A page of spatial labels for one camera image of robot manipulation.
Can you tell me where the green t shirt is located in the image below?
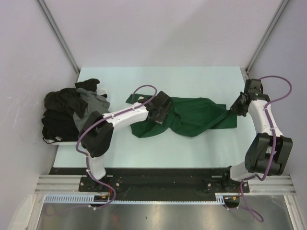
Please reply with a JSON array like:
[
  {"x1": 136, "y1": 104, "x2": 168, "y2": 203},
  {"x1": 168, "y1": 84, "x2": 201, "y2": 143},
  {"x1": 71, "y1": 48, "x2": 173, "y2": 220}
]
[{"x1": 130, "y1": 97, "x2": 237, "y2": 138}]

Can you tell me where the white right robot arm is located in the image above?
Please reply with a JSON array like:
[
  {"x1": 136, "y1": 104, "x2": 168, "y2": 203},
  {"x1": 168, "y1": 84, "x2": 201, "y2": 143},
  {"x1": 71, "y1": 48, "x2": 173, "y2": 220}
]
[{"x1": 221, "y1": 79, "x2": 293, "y2": 192}]

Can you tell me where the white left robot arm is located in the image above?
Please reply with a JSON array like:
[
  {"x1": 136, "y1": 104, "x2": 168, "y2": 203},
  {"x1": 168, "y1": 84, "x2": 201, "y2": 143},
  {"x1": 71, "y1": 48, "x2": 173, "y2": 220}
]
[{"x1": 76, "y1": 91, "x2": 173, "y2": 192}]

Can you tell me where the white plastic bin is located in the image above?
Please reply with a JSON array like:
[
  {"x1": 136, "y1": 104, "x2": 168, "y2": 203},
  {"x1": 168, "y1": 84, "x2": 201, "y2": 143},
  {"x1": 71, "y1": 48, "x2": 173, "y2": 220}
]
[{"x1": 47, "y1": 88, "x2": 108, "y2": 146}]

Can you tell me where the grey t shirt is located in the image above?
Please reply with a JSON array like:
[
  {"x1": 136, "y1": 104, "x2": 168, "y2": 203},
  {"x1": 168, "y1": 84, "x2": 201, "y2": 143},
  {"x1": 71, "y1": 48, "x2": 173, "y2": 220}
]
[{"x1": 72, "y1": 88, "x2": 110, "y2": 131}]

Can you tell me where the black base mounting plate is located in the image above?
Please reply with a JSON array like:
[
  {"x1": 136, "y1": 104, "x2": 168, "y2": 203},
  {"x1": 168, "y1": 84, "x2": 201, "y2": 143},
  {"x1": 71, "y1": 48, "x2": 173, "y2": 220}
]
[{"x1": 50, "y1": 168, "x2": 250, "y2": 199}]

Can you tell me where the black t shirt pile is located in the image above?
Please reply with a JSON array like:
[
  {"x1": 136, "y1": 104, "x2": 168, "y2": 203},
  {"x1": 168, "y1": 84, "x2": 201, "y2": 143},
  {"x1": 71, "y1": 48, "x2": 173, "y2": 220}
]
[{"x1": 41, "y1": 79, "x2": 100, "y2": 144}]

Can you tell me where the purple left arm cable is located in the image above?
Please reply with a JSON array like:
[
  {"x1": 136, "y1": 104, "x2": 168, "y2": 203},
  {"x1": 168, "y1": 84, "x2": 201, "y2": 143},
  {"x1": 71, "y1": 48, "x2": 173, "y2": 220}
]
[{"x1": 75, "y1": 84, "x2": 158, "y2": 211}]

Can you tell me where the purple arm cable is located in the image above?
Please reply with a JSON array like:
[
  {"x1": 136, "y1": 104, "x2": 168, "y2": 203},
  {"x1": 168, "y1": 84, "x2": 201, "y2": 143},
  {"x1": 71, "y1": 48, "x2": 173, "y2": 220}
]
[
  {"x1": 75, "y1": 84, "x2": 158, "y2": 211},
  {"x1": 239, "y1": 75, "x2": 293, "y2": 222}
]

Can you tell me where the white slotted cable duct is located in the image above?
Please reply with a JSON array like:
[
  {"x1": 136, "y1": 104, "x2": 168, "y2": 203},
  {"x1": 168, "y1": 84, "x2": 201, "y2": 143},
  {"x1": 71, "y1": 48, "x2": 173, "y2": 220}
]
[{"x1": 44, "y1": 194, "x2": 225, "y2": 205}]

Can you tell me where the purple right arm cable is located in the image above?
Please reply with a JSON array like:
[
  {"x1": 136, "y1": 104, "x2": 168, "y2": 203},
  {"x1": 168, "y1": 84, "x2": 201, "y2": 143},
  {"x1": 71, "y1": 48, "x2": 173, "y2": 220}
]
[{"x1": 239, "y1": 75, "x2": 293, "y2": 222}]

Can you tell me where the right aluminium frame post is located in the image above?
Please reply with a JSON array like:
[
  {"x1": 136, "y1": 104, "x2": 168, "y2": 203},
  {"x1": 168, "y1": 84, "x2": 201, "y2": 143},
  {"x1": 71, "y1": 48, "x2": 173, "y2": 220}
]
[{"x1": 245, "y1": 0, "x2": 292, "y2": 74}]

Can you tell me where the aluminium frame post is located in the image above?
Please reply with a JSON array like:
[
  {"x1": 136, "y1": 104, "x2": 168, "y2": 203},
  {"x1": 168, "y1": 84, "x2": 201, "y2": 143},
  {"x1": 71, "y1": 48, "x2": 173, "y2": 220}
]
[
  {"x1": 36, "y1": 0, "x2": 81, "y2": 76},
  {"x1": 245, "y1": 0, "x2": 292, "y2": 74}
]

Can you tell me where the aluminium front rail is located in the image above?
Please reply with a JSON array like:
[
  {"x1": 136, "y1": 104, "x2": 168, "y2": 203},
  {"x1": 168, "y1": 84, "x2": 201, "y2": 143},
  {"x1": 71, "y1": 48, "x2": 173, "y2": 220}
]
[{"x1": 35, "y1": 175, "x2": 296, "y2": 195}]

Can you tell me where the left aluminium frame post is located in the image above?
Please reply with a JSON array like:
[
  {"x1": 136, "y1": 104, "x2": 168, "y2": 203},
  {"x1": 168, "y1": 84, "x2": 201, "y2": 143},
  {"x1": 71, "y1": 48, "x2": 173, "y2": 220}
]
[{"x1": 36, "y1": 0, "x2": 81, "y2": 76}]

